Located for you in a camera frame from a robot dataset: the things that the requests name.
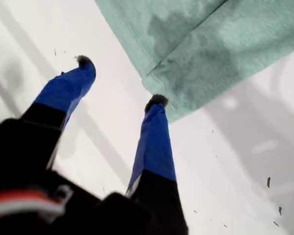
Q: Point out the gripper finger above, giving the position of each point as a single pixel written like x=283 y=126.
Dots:
x=71 y=85
x=156 y=147

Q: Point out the pale green T-shirt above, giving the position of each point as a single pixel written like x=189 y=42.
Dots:
x=210 y=49

